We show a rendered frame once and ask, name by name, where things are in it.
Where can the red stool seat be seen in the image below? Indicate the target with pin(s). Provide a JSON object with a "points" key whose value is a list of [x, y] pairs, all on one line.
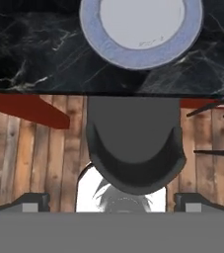
{"points": [[202, 103], [24, 108]]}

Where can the white plate with blue rim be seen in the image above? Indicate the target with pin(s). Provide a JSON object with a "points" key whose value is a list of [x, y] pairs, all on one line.
{"points": [[133, 56]]}

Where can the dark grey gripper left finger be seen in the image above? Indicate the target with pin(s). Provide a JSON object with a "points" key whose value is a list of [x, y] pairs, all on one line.
{"points": [[34, 201]]}

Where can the white round object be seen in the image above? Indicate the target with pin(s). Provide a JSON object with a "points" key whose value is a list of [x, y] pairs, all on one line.
{"points": [[89, 194]]}

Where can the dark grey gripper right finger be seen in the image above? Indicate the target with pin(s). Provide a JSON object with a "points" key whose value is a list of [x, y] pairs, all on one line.
{"points": [[189, 201]]}

